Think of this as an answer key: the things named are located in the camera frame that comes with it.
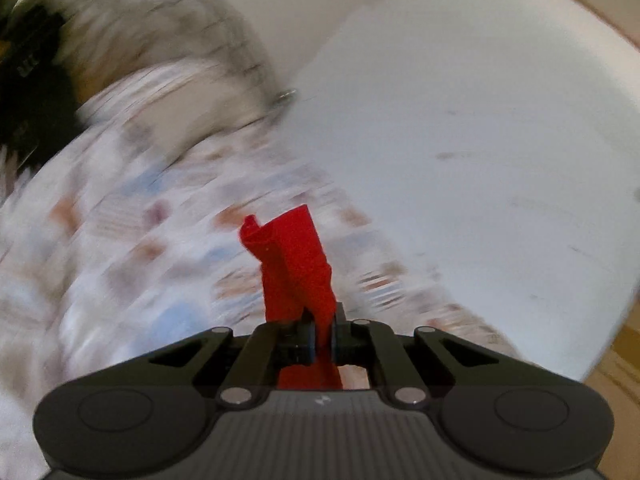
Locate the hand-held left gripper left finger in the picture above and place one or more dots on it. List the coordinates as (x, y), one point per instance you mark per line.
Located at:
(304, 341)

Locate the red cloth garment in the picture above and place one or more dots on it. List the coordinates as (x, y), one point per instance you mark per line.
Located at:
(295, 260)

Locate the metal bed headboard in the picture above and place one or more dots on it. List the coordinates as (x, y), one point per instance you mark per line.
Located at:
(150, 5)

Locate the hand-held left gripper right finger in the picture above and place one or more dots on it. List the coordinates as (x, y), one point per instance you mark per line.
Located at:
(343, 341)

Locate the dark object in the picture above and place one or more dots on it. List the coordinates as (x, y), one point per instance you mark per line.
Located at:
(30, 80)

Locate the printed patterned duvet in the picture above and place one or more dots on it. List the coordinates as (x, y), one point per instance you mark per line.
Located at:
(125, 240)

